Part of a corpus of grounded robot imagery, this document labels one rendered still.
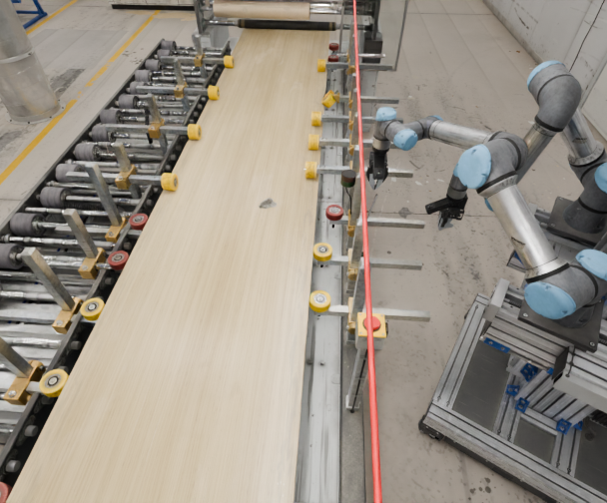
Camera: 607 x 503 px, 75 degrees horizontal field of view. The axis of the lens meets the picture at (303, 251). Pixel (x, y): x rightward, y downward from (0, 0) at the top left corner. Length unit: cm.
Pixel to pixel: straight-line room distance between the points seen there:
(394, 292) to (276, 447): 166
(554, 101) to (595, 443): 154
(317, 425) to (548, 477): 106
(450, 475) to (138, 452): 148
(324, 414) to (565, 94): 132
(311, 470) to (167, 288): 82
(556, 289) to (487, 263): 184
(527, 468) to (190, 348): 153
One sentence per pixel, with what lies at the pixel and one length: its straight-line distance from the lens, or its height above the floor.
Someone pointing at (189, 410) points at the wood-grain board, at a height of 90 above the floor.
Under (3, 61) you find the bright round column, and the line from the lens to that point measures 489.
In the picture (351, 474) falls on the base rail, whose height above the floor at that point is 70.
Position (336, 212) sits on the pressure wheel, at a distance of 180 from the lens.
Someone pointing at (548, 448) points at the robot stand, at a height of 21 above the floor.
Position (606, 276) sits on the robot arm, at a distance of 135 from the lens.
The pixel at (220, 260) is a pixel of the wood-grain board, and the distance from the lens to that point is 162.
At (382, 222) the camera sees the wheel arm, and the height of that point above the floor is 86.
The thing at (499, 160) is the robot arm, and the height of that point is 145.
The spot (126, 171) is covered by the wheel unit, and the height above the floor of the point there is 97.
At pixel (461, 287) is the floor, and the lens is 285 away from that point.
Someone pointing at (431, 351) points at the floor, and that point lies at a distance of 250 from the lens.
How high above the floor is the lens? 209
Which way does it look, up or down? 47 degrees down
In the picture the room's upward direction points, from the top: straight up
